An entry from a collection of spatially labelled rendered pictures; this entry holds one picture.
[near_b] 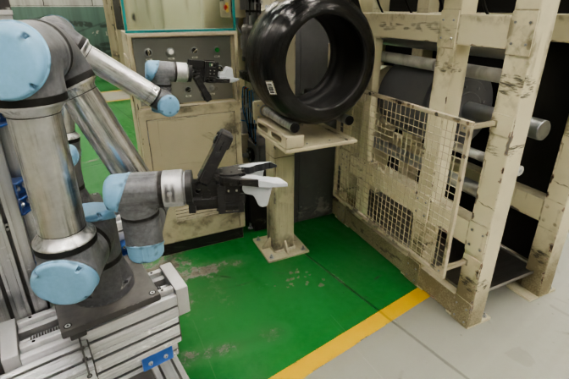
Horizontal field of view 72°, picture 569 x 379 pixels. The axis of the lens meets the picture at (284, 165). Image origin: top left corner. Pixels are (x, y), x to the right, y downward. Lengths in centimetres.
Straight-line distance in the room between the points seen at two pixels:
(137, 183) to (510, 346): 178
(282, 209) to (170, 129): 77
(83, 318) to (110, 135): 43
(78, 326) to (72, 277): 20
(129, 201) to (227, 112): 149
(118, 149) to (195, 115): 131
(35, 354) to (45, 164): 49
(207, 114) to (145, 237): 142
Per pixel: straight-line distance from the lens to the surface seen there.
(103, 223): 100
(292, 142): 171
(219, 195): 79
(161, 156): 221
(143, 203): 80
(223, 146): 78
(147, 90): 142
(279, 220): 231
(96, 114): 90
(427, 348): 198
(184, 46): 216
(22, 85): 74
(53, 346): 113
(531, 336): 223
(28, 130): 79
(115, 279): 107
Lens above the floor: 138
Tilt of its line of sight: 22 degrees down
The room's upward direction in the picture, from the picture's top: straight up
